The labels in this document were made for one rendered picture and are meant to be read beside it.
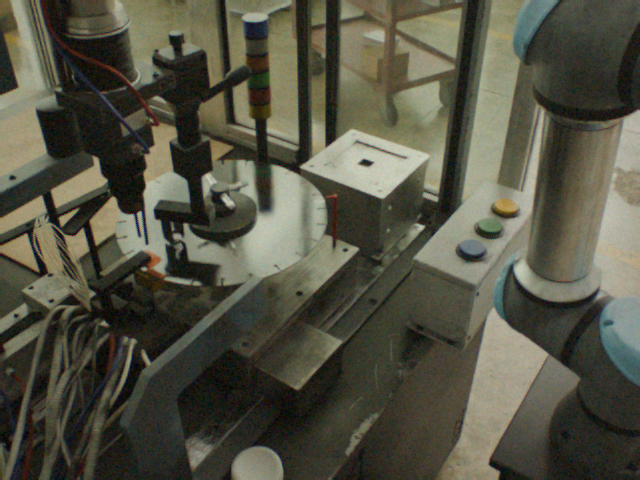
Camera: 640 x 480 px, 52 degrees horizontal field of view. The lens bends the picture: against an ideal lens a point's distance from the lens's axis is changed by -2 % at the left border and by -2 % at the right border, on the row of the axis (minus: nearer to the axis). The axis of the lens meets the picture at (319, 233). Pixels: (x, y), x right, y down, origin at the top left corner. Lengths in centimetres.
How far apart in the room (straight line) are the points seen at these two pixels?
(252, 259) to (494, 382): 127
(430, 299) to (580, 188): 38
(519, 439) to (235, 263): 48
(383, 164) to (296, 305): 37
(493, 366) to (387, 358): 107
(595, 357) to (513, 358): 127
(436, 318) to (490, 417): 94
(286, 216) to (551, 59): 51
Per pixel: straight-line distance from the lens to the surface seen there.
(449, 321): 110
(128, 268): 94
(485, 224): 114
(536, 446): 105
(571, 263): 89
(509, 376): 214
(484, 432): 199
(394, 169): 127
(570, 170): 79
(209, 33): 158
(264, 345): 100
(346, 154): 131
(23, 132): 185
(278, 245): 100
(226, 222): 103
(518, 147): 125
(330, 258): 113
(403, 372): 109
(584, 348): 93
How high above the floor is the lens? 157
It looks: 38 degrees down
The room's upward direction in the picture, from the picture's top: straight up
